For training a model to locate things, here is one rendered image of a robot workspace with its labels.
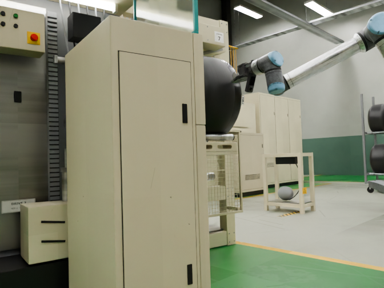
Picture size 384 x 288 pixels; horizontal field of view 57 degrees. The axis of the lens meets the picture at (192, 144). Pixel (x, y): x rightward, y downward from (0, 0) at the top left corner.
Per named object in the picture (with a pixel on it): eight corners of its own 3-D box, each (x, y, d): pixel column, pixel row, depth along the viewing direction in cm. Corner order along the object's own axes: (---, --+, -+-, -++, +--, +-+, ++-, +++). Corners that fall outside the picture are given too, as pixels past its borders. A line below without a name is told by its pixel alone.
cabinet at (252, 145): (239, 197, 672) (237, 132, 677) (217, 196, 712) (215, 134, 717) (266, 193, 735) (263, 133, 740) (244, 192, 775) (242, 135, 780)
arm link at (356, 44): (376, 24, 196) (266, 84, 213) (382, 16, 184) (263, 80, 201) (387, 42, 194) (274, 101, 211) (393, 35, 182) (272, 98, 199)
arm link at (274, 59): (275, 66, 185) (271, 48, 186) (258, 74, 195) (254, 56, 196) (286, 67, 191) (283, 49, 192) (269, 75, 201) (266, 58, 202)
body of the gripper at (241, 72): (245, 68, 215) (259, 60, 205) (247, 81, 214) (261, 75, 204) (236, 66, 211) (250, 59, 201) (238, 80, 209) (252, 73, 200)
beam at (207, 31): (159, 32, 243) (158, 11, 243) (142, 43, 263) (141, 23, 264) (226, 46, 278) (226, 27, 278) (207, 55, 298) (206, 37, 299)
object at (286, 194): (303, 214, 459) (300, 152, 462) (264, 210, 501) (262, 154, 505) (315, 211, 483) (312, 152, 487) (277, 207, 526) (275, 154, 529)
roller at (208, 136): (188, 142, 215) (192, 137, 212) (186, 135, 217) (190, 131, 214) (232, 142, 235) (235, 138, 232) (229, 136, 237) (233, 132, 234)
